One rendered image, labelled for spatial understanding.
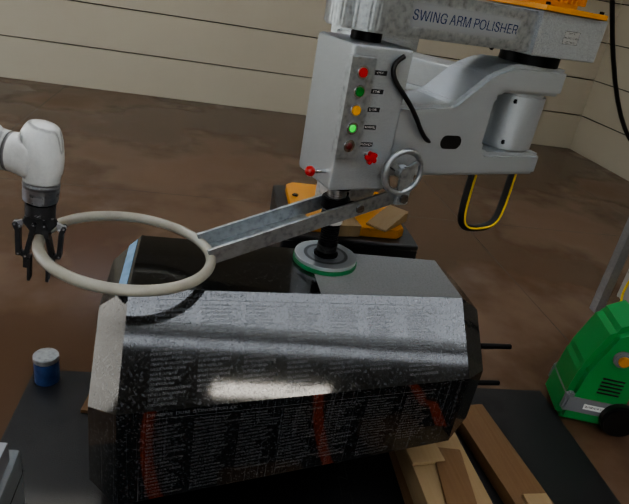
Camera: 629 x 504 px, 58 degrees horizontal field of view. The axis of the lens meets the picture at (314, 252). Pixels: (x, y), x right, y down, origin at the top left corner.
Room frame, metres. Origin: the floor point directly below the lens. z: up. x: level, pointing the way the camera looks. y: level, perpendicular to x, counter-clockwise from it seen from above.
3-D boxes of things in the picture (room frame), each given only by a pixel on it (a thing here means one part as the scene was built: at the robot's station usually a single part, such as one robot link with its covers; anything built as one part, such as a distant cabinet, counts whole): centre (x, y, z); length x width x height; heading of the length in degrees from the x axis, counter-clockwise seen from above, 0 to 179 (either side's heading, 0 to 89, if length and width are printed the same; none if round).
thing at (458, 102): (1.92, -0.38, 1.33); 0.74 x 0.23 x 0.49; 121
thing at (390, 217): (2.34, -0.29, 0.80); 0.20 x 0.10 x 0.05; 149
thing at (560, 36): (1.91, -0.34, 1.64); 0.96 x 0.25 x 0.17; 121
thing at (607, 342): (2.30, -1.46, 0.43); 0.35 x 0.35 x 0.87; 87
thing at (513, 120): (2.07, -0.61, 1.37); 0.19 x 0.19 x 0.20
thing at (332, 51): (1.77, -0.11, 1.34); 0.36 x 0.22 x 0.45; 121
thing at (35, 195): (1.34, 0.73, 1.10); 0.09 x 0.09 x 0.06
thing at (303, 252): (1.73, -0.04, 0.87); 0.21 x 0.21 x 0.01
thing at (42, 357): (1.83, 1.02, 0.08); 0.10 x 0.10 x 0.13
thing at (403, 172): (1.69, -0.20, 1.22); 0.15 x 0.10 x 0.15; 121
